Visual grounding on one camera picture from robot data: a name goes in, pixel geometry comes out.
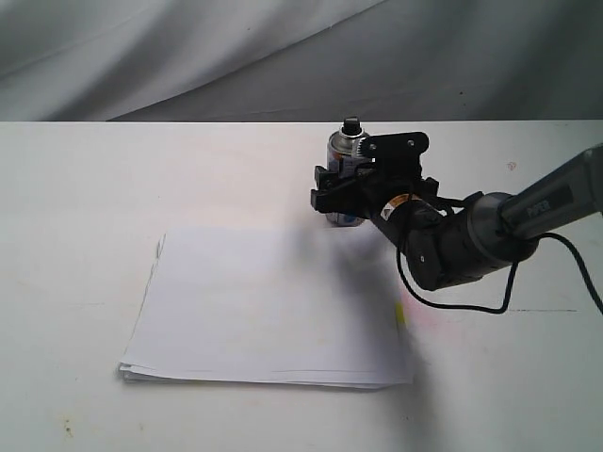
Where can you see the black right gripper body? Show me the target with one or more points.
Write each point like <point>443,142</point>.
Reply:
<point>396,205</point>

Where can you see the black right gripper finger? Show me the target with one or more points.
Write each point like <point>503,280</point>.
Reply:
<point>347,198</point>
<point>326,178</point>

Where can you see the silver spray can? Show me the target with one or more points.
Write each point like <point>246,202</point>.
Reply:
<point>340,157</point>

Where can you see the yellow tape strip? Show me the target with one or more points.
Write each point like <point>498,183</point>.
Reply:
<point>399,315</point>

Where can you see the white paper stack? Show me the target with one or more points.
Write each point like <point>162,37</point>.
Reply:
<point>289,306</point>

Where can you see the grey backdrop cloth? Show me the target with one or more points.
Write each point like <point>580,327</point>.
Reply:
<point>300,60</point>

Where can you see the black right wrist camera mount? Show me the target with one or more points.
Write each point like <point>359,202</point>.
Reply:
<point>394,154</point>

